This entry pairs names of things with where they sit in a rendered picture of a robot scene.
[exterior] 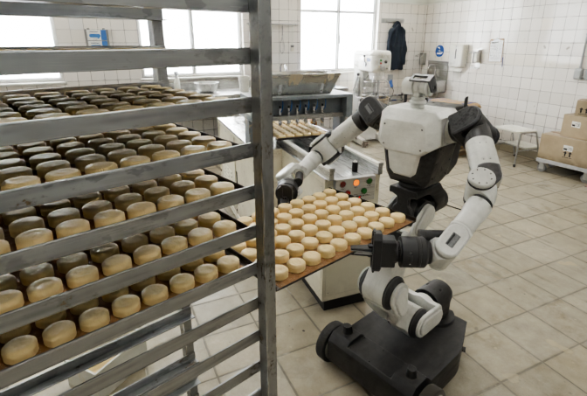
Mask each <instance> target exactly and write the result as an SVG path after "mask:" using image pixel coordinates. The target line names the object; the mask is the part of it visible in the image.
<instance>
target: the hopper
mask: <svg viewBox="0 0 587 396"><path fill-rule="evenodd" d="M305 73H309V74H305ZM341 74H342V73H337V72H331V71H325V70H319V71H287V72H273V96H275V95H294V94H329V93H331V91H332V90H333V88H334V86H335V83H336V82H337V81H338V79H339V77H340V76H341Z"/></svg>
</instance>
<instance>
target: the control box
mask: <svg viewBox="0 0 587 396"><path fill-rule="evenodd" d="M369 178H371V179H372V182H371V184H368V183H367V180H368V179H369ZM356 180H358V181H359V185H354V182H355V181H356ZM341 182H345V183H346V185H345V186H344V187H343V188H342V187H341V186H340V184H341ZM375 183H376V175H374V174H367V175H361V176H353V177H340V178H335V179H334V181H333V184H334V186H333V189H336V190H338V191H343V192H346V191H350V195H353V196H356V197H358V196H360V198H362V199H365V200H370V199H374V197H375ZM363 188H365V189H367V192H366V193H365V194H363V193H362V189H363Z"/></svg>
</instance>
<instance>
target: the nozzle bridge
mask: <svg viewBox="0 0 587 396"><path fill-rule="evenodd" d="M250 96H252V93H240V98H242V97H250ZM325 98H326V107H325ZM308 99H309V109H308V111H307V115H305V114H304V108H305V104H307V107H308ZM316 99H317V100H318V107H317V109H316V110H315V114H313V106H314V104H315V108H316V106H317V100H316ZM282 101H283V110H282V116H279V106H281V109H282ZM291 101H292V103H293V105H292V110H291ZM300 102H301V104H300ZM322 103H323V106H324V107H325V109H324V113H323V114H322V113H321V104H322ZM288 105H289V106H290V110H291V112H290V115H287V106H288ZM296 105H299V109H300V111H299V115H296ZM352 108H353V94H351V93H347V92H343V91H340V90H335V89H333V90H332V91H331V93H329V94H294V95H275V96H273V122H276V121H289V120H301V119H314V118H326V117H333V130H334V129H335V128H337V127H338V126H339V125H340V124H342V123H343V122H345V117H350V116H351V115H352ZM241 115H242V116H243V117H245V143H249V142H252V113H245V114H241Z"/></svg>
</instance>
